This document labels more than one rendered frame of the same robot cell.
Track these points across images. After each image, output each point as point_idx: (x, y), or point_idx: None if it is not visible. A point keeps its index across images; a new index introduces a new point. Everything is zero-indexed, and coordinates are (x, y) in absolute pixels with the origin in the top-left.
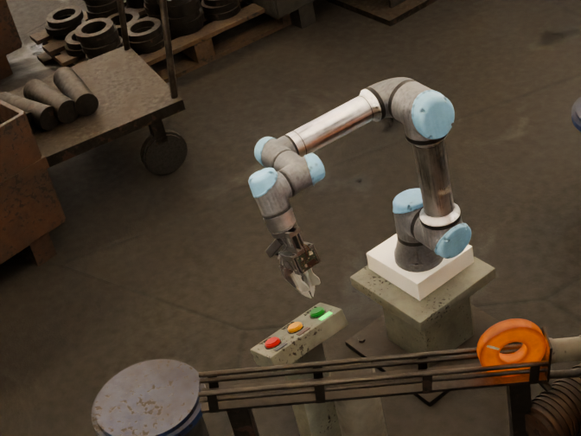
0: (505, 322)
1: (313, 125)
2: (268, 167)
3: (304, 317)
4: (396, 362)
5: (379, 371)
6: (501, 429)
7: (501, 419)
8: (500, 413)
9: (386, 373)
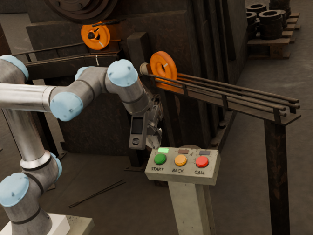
0: (159, 53)
1: (36, 85)
2: (88, 98)
3: (166, 166)
4: (194, 89)
5: None
6: (125, 226)
7: (119, 229)
8: (113, 231)
9: (200, 98)
